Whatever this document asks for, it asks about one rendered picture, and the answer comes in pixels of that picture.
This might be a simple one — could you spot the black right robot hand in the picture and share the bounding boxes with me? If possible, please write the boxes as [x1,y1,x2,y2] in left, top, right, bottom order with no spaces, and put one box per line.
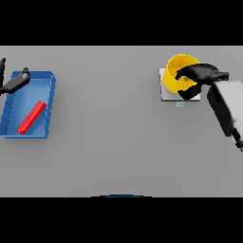
[175,63,231,101]

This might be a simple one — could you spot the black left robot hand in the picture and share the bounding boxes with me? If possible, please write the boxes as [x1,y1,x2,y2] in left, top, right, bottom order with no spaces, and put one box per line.
[0,57,31,96]

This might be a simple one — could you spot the yellow bowl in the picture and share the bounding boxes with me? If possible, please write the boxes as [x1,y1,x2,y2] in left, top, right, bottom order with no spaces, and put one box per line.
[162,53,201,95]

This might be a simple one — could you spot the pale square measuring scale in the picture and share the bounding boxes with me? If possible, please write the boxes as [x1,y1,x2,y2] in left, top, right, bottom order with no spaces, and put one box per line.
[159,67,202,107]

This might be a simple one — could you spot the blue tray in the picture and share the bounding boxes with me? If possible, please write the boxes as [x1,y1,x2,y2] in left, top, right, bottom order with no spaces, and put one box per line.
[0,70,57,140]

